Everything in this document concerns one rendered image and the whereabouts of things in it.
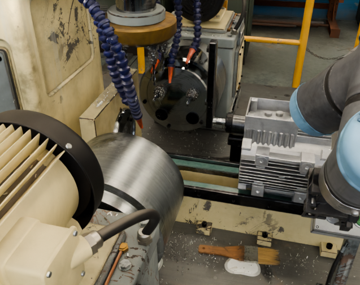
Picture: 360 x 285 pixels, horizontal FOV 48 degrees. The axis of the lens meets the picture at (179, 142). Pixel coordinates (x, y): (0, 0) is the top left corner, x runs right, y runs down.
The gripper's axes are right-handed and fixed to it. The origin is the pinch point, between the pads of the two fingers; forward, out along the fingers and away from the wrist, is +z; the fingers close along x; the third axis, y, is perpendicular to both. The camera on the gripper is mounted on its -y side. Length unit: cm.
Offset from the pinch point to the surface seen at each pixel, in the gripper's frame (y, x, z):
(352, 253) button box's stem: -5.5, 5.5, 10.6
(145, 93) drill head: 53, -35, 33
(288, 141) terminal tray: 9.4, -17.2, 12.4
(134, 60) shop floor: 159, -187, 282
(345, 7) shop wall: -65, -358, 396
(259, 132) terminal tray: 16.1, -18.0, 10.9
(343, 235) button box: -2.1, 3.5, 3.4
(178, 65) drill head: 42, -41, 24
